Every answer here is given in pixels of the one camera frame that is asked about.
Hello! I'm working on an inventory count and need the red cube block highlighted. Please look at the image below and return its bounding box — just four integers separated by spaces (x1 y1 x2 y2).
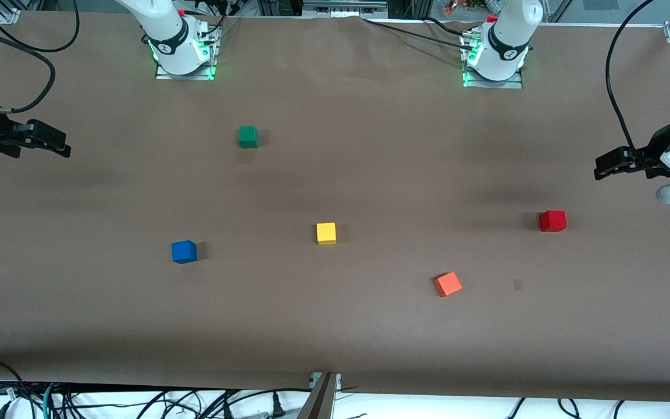
539 210 568 233

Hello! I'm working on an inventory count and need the blue cube block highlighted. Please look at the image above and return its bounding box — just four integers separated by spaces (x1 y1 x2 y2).
172 240 198 265

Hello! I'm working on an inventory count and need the orange cube block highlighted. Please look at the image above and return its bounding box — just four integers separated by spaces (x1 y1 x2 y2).
434 271 463 298

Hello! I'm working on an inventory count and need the brown table cover sheet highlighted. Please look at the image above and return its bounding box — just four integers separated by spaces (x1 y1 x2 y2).
0 10 670 402

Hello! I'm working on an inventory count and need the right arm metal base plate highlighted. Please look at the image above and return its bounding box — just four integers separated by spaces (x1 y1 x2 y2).
156 26 218 81

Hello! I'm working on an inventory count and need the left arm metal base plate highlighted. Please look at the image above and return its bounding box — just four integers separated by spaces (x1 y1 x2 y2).
461 32 523 90

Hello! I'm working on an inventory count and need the short black base cable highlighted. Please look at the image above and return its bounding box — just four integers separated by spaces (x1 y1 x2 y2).
425 16 468 35

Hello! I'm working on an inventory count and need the long black base cable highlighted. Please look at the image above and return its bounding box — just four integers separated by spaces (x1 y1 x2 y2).
361 17 476 52

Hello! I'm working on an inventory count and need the silver aluminium frame rail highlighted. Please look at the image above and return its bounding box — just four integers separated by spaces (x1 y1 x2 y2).
303 0 389 18

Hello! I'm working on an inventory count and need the silver metal bracket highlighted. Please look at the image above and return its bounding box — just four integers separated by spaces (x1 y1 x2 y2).
309 372 342 392

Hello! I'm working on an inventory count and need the brown wooden post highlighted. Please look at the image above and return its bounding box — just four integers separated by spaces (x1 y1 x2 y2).
297 374 337 419

